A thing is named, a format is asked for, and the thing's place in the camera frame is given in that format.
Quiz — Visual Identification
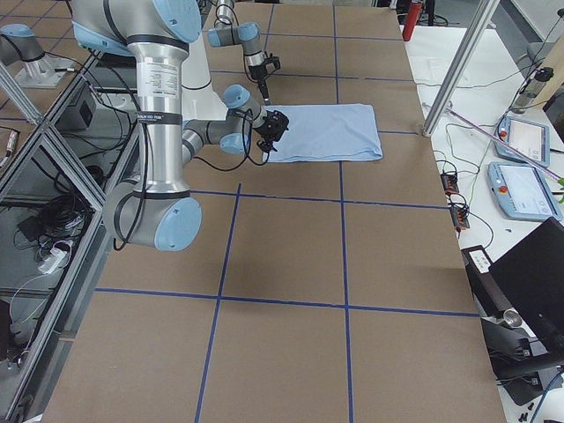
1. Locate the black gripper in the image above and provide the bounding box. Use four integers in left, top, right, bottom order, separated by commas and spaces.
247, 53, 280, 105
256, 110, 289, 164

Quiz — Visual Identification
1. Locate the light blue t-shirt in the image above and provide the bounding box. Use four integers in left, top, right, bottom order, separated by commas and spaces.
266, 104, 383, 163

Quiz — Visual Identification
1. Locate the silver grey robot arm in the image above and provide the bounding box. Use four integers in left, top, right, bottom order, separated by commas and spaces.
72, 1, 288, 251
207, 1, 281, 105

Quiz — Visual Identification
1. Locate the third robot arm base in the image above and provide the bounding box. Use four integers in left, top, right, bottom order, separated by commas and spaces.
1, 24, 73, 89

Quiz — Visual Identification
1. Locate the red bottle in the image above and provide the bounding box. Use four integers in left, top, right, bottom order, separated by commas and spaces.
402, 0, 423, 42

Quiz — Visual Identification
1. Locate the left grey USB hub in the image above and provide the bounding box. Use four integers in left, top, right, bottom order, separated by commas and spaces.
440, 173, 459, 195

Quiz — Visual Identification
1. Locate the grey usb hub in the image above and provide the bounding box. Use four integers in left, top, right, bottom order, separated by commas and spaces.
440, 173, 459, 195
449, 203, 470, 232

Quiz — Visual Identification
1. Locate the right grey USB hub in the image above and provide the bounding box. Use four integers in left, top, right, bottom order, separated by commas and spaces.
449, 203, 470, 232

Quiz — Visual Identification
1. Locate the white power strip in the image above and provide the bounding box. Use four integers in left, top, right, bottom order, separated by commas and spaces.
38, 247, 70, 274

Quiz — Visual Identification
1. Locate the near teach pendant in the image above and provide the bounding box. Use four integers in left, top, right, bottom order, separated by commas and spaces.
487, 162, 563, 221

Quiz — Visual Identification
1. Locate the teach pendant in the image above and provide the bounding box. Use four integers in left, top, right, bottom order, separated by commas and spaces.
499, 116, 550, 167
487, 162, 563, 221

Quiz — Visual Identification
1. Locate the far teach pendant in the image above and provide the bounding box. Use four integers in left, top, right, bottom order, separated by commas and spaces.
499, 116, 550, 167

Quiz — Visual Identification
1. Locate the black box with label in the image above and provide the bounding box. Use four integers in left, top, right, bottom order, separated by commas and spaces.
461, 245, 523, 330

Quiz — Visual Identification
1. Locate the black laptop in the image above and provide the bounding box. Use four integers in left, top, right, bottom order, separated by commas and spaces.
490, 218, 563, 349

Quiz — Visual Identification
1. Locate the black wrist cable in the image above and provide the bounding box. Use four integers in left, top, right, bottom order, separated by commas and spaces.
213, 8, 274, 85
112, 109, 270, 253

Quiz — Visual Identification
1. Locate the aluminium frame cabinet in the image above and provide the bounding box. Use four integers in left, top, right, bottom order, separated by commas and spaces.
1, 53, 137, 422

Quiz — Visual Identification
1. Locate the aluminium frame post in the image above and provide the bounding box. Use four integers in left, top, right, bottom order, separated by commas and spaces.
422, 0, 500, 137

